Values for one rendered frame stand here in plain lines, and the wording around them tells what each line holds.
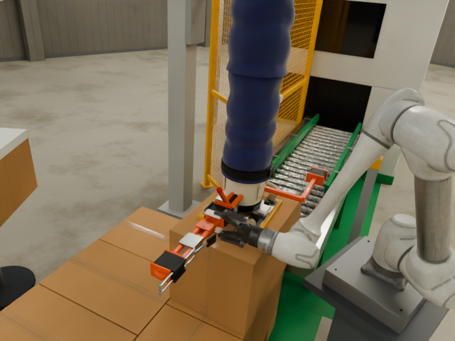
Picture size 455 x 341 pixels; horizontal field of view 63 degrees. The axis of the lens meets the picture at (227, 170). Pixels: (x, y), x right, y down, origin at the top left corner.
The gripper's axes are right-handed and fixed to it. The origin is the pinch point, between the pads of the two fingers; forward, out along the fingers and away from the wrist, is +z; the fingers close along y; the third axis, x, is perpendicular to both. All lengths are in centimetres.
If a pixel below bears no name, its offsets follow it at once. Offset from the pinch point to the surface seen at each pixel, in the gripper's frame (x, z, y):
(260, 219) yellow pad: 25.4, -11.2, 10.3
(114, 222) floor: 89, 136, 109
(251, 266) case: -0.9, -18.5, 13.6
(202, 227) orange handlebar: -7.7, 0.3, -1.5
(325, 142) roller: 240, 0, 52
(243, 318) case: -0.8, -18.3, 42.5
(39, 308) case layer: -33, 66, 54
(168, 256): -27.8, 1.2, -2.4
